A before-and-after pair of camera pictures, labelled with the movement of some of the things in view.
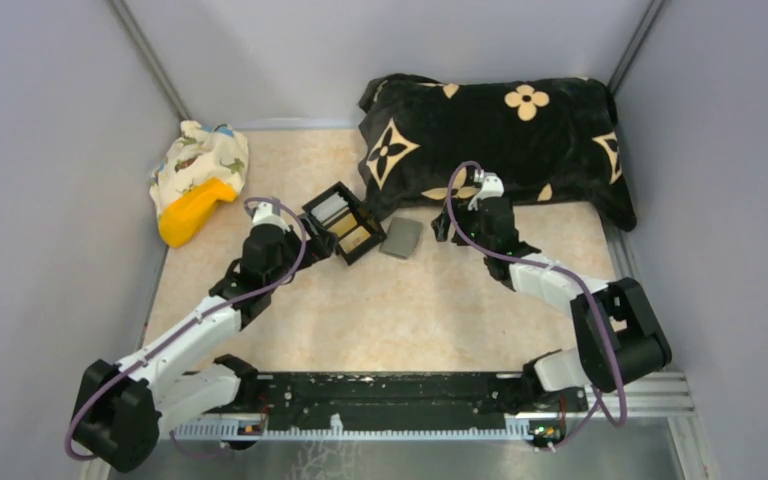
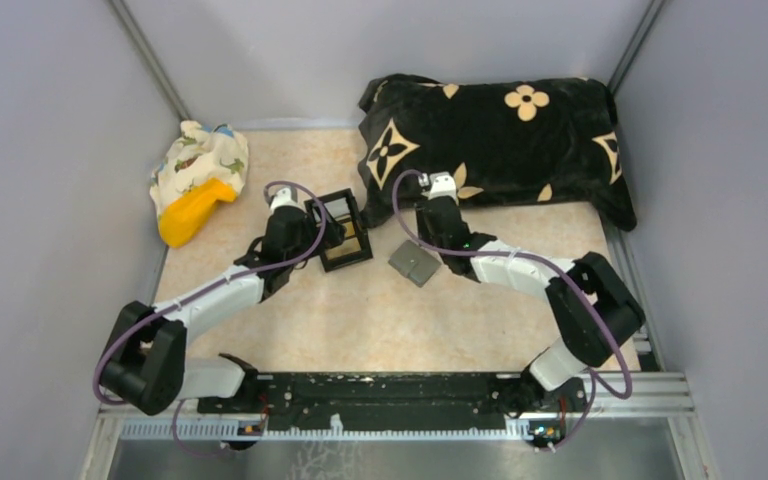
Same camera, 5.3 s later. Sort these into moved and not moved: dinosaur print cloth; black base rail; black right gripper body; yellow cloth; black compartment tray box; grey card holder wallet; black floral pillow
Moved: black compartment tray box; grey card holder wallet; black right gripper body
Not moved: black base rail; dinosaur print cloth; black floral pillow; yellow cloth
